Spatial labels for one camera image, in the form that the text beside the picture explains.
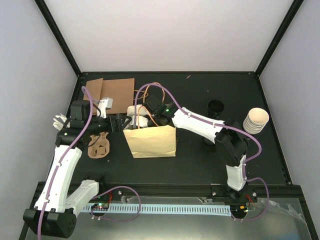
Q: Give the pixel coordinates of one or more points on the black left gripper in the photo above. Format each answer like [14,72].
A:
[118,127]

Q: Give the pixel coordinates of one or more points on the cream paper bag with handles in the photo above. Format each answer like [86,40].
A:
[151,142]

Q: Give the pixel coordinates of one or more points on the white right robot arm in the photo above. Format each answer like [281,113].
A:
[231,146]

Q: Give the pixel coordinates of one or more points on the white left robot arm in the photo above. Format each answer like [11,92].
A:
[55,212]

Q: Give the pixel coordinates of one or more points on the black coffee cup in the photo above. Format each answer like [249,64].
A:
[215,108]

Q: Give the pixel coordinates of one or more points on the flat brown paper bag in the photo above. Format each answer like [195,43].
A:
[95,87]

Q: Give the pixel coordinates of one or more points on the white stirrers in holder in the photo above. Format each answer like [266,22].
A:
[59,121]

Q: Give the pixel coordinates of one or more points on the stack of white paper cups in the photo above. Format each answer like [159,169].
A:
[255,121]

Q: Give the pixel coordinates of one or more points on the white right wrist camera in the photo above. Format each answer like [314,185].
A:
[142,116]

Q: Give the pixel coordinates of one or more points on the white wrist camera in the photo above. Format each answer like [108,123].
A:
[142,116]
[104,105]

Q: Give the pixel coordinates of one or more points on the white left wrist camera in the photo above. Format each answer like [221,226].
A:
[104,105]

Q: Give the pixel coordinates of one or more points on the brown paper bag with handles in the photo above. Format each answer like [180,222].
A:
[121,91]

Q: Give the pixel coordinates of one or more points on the white slotted cable duct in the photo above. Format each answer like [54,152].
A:
[164,209]

